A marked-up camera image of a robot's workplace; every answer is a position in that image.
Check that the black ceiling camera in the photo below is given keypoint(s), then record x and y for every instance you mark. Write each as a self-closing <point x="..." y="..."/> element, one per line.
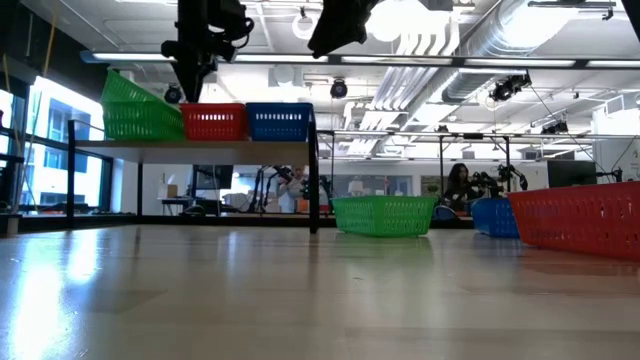
<point x="502" y="91"/>
<point x="171" y="95"/>
<point x="555" y="128"/>
<point x="338" y="88"/>

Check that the black background robot arms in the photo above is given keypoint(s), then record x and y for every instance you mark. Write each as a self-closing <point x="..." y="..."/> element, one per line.
<point x="265" y="182"/>
<point x="487" y="180"/>

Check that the black aluminium table frame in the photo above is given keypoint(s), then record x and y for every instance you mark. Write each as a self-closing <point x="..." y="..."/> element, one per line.
<point x="250" y="220"/>

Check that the black background rig frame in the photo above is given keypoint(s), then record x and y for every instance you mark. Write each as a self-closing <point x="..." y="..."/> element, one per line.
<point x="475" y="135"/>

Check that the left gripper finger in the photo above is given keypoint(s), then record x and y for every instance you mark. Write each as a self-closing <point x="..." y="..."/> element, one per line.
<point x="188" y="75"/>
<point x="201" y="75"/>

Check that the small cardboard box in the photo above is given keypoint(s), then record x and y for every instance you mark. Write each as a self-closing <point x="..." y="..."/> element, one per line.
<point x="172" y="191"/>

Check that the person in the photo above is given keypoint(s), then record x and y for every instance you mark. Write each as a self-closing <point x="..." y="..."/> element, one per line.
<point x="292" y="192"/>
<point x="457" y="182"/>

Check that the black computer monitor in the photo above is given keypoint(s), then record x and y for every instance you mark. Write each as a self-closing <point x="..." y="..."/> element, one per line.
<point x="572" y="174"/>
<point x="215" y="176"/>

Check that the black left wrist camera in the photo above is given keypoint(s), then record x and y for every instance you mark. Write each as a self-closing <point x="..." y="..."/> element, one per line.
<point x="230" y="20"/>

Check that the silver ventilation duct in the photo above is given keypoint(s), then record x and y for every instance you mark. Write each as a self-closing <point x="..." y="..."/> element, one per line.
<point x="500" y="40"/>

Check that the wooden shelf with black legs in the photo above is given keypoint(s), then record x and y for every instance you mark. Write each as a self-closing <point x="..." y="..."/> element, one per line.
<point x="200" y="151"/>

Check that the blue plastic basket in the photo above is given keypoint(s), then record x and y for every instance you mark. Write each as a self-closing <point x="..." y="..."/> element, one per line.
<point x="280" y="105"/>
<point x="280" y="134"/>
<point x="492" y="220"/>

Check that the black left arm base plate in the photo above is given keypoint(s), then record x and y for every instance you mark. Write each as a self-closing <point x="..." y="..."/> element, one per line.
<point x="10" y="225"/>

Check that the long ceiling light bar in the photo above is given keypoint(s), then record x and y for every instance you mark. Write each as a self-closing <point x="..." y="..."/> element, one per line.
<point x="280" y="58"/>

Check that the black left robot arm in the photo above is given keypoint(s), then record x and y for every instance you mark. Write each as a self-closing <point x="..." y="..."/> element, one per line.
<point x="192" y="7"/>

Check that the red plastic basket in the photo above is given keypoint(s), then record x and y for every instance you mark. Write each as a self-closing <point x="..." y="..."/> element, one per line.
<point x="215" y="106"/>
<point x="215" y="134"/>
<point x="575" y="195"/>

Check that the black ceiling track fixture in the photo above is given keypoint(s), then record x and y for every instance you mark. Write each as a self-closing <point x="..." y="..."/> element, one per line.
<point x="570" y="4"/>

